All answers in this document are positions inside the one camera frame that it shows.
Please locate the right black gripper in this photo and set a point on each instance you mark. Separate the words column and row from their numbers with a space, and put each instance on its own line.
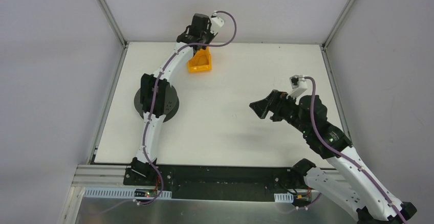
column 277, row 104

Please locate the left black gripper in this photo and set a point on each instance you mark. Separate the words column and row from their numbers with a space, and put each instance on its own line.
column 197, row 40

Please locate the yellow plastic bin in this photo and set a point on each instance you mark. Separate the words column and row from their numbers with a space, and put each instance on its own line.
column 196, row 66

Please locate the black cable spool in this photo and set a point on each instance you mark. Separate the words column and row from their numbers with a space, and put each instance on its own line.
column 166, row 104

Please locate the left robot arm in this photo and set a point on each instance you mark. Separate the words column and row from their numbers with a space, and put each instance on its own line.
column 142, row 170

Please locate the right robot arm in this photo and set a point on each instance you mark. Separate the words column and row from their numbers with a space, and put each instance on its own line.
column 365, row 198

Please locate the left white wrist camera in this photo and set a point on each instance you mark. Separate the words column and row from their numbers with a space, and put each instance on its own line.
column 216, row 23

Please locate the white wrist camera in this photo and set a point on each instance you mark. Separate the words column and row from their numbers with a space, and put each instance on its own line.
column 298, row 85
column 216, row 23

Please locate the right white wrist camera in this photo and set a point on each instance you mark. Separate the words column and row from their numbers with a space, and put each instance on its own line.
column 298, row 85

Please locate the right white cable duct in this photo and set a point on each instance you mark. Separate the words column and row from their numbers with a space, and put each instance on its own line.
column 283, row 198

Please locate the white cable duct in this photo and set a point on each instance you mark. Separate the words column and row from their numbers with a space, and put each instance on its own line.
column 125, row 193
column 283, row 198

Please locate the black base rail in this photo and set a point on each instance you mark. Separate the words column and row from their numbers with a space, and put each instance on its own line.
column 216, row 182

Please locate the aluminium frame profile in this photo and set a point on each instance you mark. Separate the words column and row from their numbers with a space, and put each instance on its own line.
column 99, row 176

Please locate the left white cable duct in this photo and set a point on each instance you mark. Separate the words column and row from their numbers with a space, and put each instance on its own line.
column 125, row 193

